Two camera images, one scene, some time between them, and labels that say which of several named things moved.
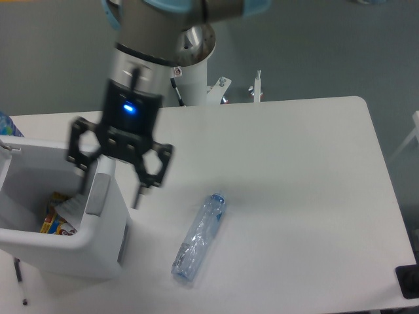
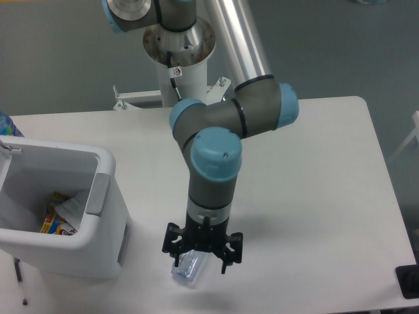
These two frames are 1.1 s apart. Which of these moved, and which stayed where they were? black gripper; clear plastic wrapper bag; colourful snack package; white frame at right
Moved: black gripper
Stayed: colourful snack package; clear plastic wrapper bag; white frame at right
